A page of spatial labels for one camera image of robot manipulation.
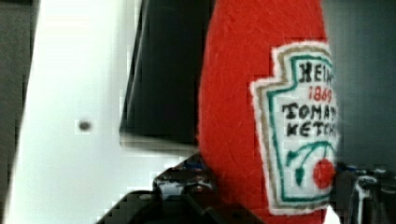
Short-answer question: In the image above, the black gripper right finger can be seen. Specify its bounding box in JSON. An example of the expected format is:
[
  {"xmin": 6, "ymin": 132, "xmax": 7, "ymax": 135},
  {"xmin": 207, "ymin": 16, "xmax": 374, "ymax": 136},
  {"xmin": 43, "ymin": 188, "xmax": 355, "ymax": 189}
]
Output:
[{"xmin": 330, "ymin": 163, "xmax": 396, "ymax": 224}]

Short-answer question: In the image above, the silver toaster oven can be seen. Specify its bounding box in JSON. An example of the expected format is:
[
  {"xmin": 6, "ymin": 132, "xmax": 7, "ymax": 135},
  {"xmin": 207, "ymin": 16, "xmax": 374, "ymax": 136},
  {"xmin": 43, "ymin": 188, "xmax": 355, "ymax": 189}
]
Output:
[{"xmin": 120, "ymin": 0, "xmax": 396, "ymax": 170}]

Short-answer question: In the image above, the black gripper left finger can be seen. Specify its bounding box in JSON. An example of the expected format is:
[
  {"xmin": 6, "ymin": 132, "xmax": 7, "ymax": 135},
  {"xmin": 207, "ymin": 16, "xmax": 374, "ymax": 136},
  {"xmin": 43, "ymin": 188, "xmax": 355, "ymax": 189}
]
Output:
[{"xmin": 152, "ymin": 153, "xmax": 218, "ymax": 202}]

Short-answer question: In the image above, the red plush ketchup bottle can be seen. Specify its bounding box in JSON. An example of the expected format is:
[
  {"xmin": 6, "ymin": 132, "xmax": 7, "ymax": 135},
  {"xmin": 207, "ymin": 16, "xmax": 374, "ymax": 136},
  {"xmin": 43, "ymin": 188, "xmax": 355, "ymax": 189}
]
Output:
[{"xmin": 198, "ymin": 0, "xmax": 339, "ymax": 224}]

